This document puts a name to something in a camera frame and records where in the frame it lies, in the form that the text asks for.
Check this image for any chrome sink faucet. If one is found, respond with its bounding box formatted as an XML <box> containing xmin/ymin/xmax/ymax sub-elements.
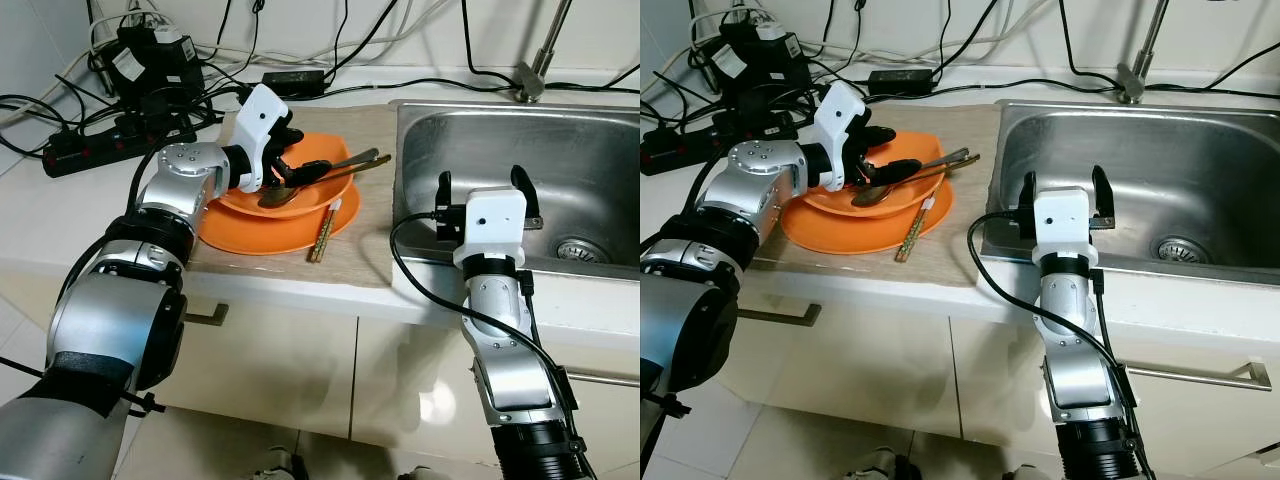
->
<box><xmin>1115</xmin><ymin>0</ymin><xmax>1171</xmax><ymax>104</ymax></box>
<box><xmin>515</xmin><ymin>0</ymin><xmax>573</xmax><ymax>104</ymax></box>

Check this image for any orange plastic bowl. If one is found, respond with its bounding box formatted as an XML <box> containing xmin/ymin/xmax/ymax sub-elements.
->
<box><xmin>215</xmin><ymin>130</ymin><xmax>356</xmax><ymax>219</ymax></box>
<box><xmin>800</xmin><ymin>130</ymin><xmax>946</xmax><ymax>216</ymax></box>

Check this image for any banded wooden chopsticks pair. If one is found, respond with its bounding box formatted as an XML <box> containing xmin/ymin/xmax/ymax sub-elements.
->
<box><xmin>308</xmin><ymin>195</ymin><xmax>346</xmax><ymax>264</ymax></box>
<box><xmin>895</xmin><ymin>195</ymin><xmax>938</xmax><ymax>263</ymax></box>

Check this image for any black power adapter brick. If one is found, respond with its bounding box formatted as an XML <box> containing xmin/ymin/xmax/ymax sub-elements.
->
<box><xmin>262</xmin><ymin>70</ymin><xmax>326</xmax><ymax>98</ymax></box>
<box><xmin>868</xmin><ymin>68</ymin><xmax>933</xmax><ymax>96</ymax></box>

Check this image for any orange plastic plate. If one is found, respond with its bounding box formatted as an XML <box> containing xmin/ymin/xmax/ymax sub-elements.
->
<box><xmin>195</xmin><ymin>185</ymin><xmax>361</xmax><ymax>256</ymax></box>
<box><xmin>780</xmin><ymin>185</ymin><xmax>953</xmax><ymax>254</ymax></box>

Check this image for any stainless steel sink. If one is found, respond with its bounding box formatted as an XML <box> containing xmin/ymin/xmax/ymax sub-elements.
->
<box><xmin>980</xmin><ymin>100</ymin><xmax>1280</xmax><ymax>286</ymax></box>
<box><xmin>392</xmin><ymin>100</ymin><xmax>641</xmax><ymax>281</ymax></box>

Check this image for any cream cabinet door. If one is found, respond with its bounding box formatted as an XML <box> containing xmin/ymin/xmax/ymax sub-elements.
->
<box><xmin>130</xmin><ymin>265</ymin><xmax>361</xmax><ymax>441</ymax></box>
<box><xmin>350</xmin><ymin>290</ymin><xmax>641</xmax><ymax>476</ymax></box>
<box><xmin>700</xmin><ymin>265</ymin><xmax>961</xmax><ymax>436</ymax></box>
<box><xmin>950</xmin><ymin>290</ymin><xmax>1280</xmax><ymax>476</ymax></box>

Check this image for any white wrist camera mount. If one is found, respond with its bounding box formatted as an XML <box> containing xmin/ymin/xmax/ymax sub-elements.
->
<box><xmin>453</xmin><ymin>188</ymin><xmax>528</xmax><ymax>266</ymax></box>
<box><xmin>1033</xmin><ymin>187</ymin><xmax>1099</xmax><ymax>269</ymax></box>
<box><xmin>813</xmin><ymin>80</ymin><xmax>869</xmax><ymax>191</ymax></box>
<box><xmin>232</xmin><ymin>85</ymin><xmax>293</xmax><ymax>191</ymax></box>

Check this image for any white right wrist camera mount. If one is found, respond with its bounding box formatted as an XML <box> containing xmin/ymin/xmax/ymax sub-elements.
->
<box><xmin>453</xmin><ymin>188</ymin><xmax>528</xmax><ymax>266</ymax></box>
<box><xmin>1033</xmin><ymin>187</ymin><xmax>1099</xmax><ymax>269</ymax></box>

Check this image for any black labelled battery charger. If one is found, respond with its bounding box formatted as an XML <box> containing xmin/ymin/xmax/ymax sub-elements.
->
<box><xmin>105</xmin><ymin>22</ymin><xmax>206</xmax><ymax>96</ymax></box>
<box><xmin>700</xmin><ymin>22</ymin><xmax>801</xmax><ymax>91</ymax></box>

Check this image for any beige woven counter mat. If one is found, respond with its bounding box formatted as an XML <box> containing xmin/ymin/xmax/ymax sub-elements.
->
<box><xmin>770</xmin><ymin>105</ymin><xmax>1001</xmax><ymax>289</ymax></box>
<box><xmin>185</xmin><ymin>105</ymin><xmax>401</xmax><ymax>291</ymax></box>

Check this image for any metal spoon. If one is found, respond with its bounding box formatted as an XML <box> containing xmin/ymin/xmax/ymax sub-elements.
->
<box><xmin>258</xmin><ymin>155</ymin><xmax>393</xmax><ymax>209</ymax></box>
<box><xmin>852</xmin><ymin>155</ymin><xmax>981</xmax><ymax>208</ymax></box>

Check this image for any black power strip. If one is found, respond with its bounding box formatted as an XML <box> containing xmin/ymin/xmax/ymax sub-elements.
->
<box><xmin>42</xmin><ymin>115</ymin><xmax>196</xmax><ymax>179</ymax></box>
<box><xmin>640</xmin><ymin>118</ymin><xmax>801</xmax><ymax>176</ymax></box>

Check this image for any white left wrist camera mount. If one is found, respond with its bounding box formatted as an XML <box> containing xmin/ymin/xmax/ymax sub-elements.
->
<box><xmin>232</xmin><ymin>85</ymin><xmax>293</xmax><ymax>191</ymax></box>
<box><xmin>813</xmin><ymin>80</ymin><xmax>869</xmax><ymax>191</ymax></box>

